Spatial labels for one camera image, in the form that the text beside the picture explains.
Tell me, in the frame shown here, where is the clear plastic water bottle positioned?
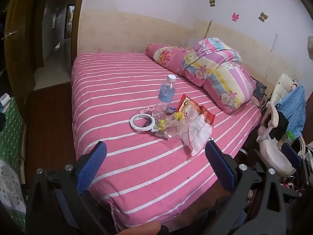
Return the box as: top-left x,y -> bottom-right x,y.
153,74 -> 177,120

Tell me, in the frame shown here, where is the blue garment on chair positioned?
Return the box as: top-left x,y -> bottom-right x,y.
275,85 -> 306,138

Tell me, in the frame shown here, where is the green patterned cloth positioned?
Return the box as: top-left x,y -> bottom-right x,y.
1,97 -> 26,232

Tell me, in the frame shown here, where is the pink floral pillow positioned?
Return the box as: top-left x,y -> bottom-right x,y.
145,43 -> 192,77

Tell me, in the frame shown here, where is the small brown bear sticker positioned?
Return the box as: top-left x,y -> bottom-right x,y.
209,0 -> 216,7

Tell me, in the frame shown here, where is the white office chair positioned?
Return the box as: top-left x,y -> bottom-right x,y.
257,73 -> 306,177

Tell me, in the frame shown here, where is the white pink-edged cloth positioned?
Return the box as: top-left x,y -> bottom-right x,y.
181,114 -> 212,156

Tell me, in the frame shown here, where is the white tape roll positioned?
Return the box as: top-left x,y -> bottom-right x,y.
130,114 -> 156,132

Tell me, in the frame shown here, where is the dark bag beside quilt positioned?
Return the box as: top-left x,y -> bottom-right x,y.
253,78 -> 267,101

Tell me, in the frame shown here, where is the pink animal wall sticker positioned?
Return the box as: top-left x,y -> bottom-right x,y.
231,13 -> 239,22

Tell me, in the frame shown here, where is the clear plastic wrapper trash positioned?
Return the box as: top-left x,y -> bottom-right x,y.
151,112 -> 187,140

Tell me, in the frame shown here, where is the colourful sheep-print folded quilt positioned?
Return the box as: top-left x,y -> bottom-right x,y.
182,38 -> 256,113

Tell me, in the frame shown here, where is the person's left hand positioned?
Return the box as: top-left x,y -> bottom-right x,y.
117,222 -> 161,235

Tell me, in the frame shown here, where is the brown wooden door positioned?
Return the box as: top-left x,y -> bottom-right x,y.
4,0 -> 46,100

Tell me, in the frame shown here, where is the brown bear wall sticker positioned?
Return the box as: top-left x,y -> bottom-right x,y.
258,12 -> 268,22

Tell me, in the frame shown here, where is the pink striped bed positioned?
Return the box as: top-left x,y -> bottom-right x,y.
70,52 -> 262,231

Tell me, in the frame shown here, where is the red snack packet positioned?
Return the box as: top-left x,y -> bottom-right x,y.
175,94 -> 215,126

